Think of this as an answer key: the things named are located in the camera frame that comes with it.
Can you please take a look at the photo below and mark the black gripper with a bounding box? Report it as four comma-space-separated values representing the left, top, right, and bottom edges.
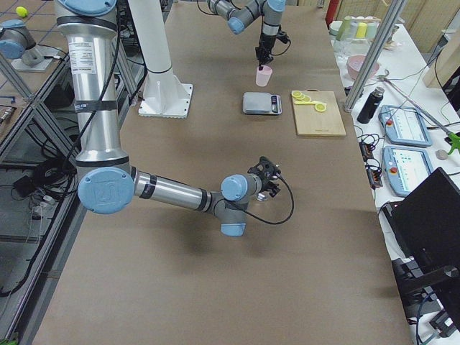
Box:
247, 156, 281, 198
255, 30, 288, 65

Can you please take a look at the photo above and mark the pink plastic cup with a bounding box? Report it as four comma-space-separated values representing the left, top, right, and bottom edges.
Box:
255, 65, 272, 87

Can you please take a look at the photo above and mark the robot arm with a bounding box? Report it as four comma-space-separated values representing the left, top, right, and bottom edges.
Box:
207, 0, 290, 70
55, 1, 282, 236

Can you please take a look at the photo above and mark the silver kitchen scale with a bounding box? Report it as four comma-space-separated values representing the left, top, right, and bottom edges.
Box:
242, 92, 282, 116

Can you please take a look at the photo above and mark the green cup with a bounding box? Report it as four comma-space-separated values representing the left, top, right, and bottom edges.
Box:
336, 16, 354, 41

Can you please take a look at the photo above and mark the yellow cup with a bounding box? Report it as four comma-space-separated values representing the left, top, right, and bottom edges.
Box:
355, 22, 367, 39

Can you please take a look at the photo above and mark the lemon slice end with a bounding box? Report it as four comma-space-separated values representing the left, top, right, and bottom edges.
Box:
291, 91, 304, 99

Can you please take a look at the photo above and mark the bamboo cutting board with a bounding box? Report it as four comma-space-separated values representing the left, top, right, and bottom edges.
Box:
291, 90, 346, 137

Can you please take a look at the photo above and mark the yellow plastic knife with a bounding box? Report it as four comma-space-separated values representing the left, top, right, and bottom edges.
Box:
294, 101, 318, 105

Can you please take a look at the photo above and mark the lemon slice single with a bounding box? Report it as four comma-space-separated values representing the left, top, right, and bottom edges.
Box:
315, 103, 327, 112

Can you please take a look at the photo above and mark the pink bowl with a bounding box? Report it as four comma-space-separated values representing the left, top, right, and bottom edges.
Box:
346, 55, 380, 81

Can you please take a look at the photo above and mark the green grabber stick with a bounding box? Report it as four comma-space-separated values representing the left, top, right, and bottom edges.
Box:
377, 74, 460, 155

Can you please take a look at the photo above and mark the black water bottle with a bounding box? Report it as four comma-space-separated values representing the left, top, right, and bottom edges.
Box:
356, 86, 385, 124

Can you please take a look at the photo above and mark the lower teach pendant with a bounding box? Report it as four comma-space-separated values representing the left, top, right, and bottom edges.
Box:
382, 145, 433, 197

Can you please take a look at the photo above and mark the teach pendant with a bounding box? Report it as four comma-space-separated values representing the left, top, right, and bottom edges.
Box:
382, 145, 433, 197
378, 105, 432, 147

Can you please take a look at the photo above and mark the upper teach pendant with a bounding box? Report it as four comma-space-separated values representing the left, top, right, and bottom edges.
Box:
378, 105, 432, 147

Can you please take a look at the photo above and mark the black monitor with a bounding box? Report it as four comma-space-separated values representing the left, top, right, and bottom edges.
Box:
392, 167, 459, 273

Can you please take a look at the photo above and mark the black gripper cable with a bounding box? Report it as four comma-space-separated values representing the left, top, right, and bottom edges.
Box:
229, 175, 295, 226

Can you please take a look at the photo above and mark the aluminium frame post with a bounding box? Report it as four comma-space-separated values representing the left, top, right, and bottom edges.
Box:
344, 0, 408, 113

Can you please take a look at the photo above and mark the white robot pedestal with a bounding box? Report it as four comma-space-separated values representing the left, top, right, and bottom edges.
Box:
129, 0, 193, 119

